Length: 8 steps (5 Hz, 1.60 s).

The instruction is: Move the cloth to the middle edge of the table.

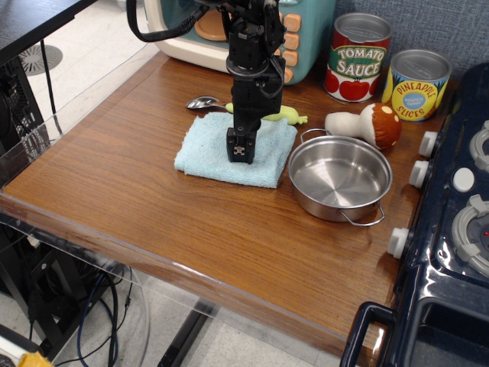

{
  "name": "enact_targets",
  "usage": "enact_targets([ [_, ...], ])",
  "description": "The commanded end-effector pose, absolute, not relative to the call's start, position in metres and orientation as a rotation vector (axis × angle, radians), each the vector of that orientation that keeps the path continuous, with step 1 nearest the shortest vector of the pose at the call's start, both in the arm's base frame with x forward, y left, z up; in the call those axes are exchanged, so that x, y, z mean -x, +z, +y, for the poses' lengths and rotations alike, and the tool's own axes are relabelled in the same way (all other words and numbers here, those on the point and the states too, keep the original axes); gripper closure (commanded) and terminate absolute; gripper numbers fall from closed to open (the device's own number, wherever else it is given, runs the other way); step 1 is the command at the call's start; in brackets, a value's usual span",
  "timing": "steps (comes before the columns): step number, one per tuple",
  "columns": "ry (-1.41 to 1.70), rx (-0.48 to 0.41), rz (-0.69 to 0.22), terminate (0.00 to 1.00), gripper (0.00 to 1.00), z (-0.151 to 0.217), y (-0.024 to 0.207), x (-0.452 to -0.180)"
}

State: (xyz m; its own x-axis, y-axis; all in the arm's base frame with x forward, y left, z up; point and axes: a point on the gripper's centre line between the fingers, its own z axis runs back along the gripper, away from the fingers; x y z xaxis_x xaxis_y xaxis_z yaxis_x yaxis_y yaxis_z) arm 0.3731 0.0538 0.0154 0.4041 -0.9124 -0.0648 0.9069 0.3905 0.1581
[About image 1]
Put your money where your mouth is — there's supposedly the spoon with green handle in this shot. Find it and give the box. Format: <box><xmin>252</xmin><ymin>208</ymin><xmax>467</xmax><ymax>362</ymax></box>
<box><xmin>186</xmin><ymin>96</ymin><xmax>309</xmax><ymax>125</ymax></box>

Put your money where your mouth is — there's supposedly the dark blue toy stove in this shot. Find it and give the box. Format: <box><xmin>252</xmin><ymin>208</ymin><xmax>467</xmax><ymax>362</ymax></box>
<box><xmin>341</xmin><ymin>63</ymin><xmax>488</xmax><ymax>366</ymax></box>

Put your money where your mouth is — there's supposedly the stainless steel pot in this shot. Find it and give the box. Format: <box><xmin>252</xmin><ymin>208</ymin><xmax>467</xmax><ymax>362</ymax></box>
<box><xmin>288</xmin><ymin>128</ymin><xmax>393</xmax><ymax>227</ymax></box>

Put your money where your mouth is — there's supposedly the pineapple slices can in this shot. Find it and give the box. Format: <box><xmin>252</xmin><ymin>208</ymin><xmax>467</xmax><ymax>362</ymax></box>
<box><xmin>381</xmin><ymin>49</ymin><xmax>452</xmax><ymax>122</ymax></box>

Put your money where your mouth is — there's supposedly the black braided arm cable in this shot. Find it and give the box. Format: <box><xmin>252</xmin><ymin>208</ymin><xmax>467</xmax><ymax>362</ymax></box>
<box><xmin>125</xmin><ymin>0</ymin><xmax>211</xmax><ymax>44</ymax></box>

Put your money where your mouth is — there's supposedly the tomato sauce can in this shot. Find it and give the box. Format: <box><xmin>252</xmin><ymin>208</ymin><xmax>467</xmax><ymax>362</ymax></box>
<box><xmin>324</xmin><ymin>12</ymin><xmax>393</xmax><ymax>102</ymax></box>

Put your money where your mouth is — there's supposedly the teal toy microwave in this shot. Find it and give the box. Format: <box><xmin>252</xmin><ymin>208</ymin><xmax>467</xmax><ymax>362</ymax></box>
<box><xmin>144</xmin><ymin>1</ymin><xmax>335</xmax><ymax>85</ymax></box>

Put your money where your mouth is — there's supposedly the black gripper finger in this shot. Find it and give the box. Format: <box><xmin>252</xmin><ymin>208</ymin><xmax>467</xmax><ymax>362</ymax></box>
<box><xmin>226</xmin><ymin>128</ymin><xmax>238</xmax><ymax>162</ymax></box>
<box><xmin>237</xmin><ymin>132</ymin><xmax>257</xmax><ymax>164</ymax></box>

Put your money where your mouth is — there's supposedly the black table leg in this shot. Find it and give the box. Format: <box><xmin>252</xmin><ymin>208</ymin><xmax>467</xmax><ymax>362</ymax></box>
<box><xmin>157</xmin><ymin>310</ymin><xmax>209</xmax><ymax>367</ymax></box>

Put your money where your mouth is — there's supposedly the light blue cloth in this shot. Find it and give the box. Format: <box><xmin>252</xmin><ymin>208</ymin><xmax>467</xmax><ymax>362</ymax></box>
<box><xmin>174</xmin><ymin>112</ymin><xmax>297</xmax><ymax>188</ymax></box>

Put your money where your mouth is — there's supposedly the black side desk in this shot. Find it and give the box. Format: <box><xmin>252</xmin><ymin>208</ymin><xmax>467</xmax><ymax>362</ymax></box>
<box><xmin>1</xmin><ymin>0</ymin><xmax>95</xmax><ymax>66</ymax></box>

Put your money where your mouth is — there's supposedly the blue floor cable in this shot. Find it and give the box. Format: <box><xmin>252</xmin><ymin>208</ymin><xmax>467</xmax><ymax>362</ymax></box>
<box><xmin>76</xmin><ymin>271</ymin><xmax>119</xmax><ymax>367</ymax></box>

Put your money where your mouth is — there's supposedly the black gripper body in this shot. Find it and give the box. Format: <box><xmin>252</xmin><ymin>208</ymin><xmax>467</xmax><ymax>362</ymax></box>
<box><xmin>226</xmin><ymin>56</ymin><xmax>285</xmax><ymax>135</ymax></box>

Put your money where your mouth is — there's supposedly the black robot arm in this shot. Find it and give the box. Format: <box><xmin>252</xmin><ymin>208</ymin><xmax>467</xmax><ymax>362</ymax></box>
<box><xmin>192</xmin><ymin>1</ymin><xmax>286</xmax><ymax>164</ymax></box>

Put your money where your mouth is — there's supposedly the black computer tower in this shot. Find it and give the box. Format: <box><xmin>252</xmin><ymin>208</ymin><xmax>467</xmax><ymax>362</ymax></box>
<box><xmin>1</xmin><ymin>57</ymin><xmax>49</xmax><ymax>158</ymax></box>

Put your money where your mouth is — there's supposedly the plush brown mushroom toy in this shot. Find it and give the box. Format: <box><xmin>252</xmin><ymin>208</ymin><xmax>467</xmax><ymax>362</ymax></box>
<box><xmin>325</xmin><ymin>103</ymin><xmax>402</xmax><ymax>151</ymax></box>

